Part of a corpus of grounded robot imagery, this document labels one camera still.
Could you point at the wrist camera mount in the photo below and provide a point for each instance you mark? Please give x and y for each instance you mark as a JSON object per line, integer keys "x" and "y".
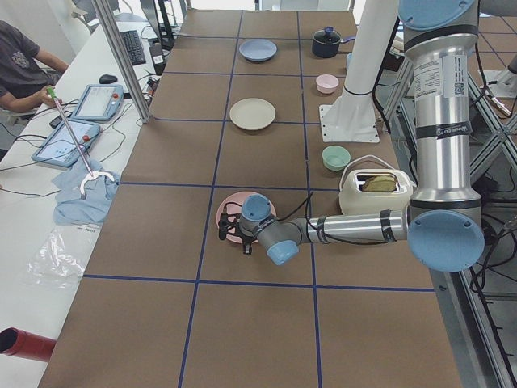
{"x": 225, "y": 226}

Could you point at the teach pendant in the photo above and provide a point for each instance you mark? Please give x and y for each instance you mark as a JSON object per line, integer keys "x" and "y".
{"x": 99, "y": 102}
{"x": 59, "y": 148}

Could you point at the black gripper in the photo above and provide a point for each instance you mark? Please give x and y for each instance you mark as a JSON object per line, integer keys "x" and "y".
{"x": 244, "y": 238}

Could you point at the pink bowl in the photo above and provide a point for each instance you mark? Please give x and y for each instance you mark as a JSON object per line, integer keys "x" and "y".
{"x": 327, "y": 83}

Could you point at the red cylinder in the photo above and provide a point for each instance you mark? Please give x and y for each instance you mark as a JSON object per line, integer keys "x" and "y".
{"x": 27, "y": 345}

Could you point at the lower teach pendant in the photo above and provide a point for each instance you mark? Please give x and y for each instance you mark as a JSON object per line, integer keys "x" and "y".
{"x": 59, "y": 148}

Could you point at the pink plate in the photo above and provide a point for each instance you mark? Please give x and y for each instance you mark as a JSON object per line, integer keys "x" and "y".
{"x": 233, "y": 206}

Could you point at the upper teach pendant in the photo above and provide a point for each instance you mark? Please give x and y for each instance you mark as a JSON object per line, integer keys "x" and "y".
{"x": 99, "y": 102}

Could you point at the cream toaster with bread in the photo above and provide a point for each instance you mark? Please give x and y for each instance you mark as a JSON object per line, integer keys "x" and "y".
{"x": 369, "y": 184}

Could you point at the blue plate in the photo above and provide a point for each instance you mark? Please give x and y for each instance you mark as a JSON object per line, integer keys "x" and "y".
{"x": 258, "y": 50}

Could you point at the clear plastic bag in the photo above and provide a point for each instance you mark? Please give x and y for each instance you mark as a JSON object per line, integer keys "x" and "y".
{"x": 62, "y": 259}

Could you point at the black computer mouse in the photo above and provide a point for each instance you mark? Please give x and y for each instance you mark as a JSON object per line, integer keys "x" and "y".
{"x": 107, "y": 79}

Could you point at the aluminium frame post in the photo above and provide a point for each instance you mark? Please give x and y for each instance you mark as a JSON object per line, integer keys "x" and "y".
{"x": 114, "y": 39}

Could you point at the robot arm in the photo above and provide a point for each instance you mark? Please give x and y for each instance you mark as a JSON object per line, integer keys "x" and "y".
{"x": 441, "y": 219}

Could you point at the green bowl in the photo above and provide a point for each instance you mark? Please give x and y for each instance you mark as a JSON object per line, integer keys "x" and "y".
{"x": 335, "y": 157}

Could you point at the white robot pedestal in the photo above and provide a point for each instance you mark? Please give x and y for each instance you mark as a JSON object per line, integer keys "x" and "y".
{"x": 351, "y": 118}

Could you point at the light blue cloth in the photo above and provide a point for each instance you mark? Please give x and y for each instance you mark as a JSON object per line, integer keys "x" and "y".
{"x": 71, "y": 208}

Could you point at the beige plate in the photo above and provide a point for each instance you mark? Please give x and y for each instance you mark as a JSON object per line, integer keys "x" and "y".
{"x": 252, "y": 114}

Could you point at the reacher grabber tool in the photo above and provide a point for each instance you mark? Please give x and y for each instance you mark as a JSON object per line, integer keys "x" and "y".
{"x": 91, "y": 175}

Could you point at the black keyboard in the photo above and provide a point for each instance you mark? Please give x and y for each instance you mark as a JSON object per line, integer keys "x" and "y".
{"x": 133, "y": 47}

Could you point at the dark blue saucepan with lid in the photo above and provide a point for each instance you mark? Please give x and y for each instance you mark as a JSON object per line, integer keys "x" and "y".
{"x": 326, "y": 42}

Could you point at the person at desk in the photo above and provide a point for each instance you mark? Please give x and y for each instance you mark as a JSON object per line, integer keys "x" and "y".
{"x": 27, "y": 71}

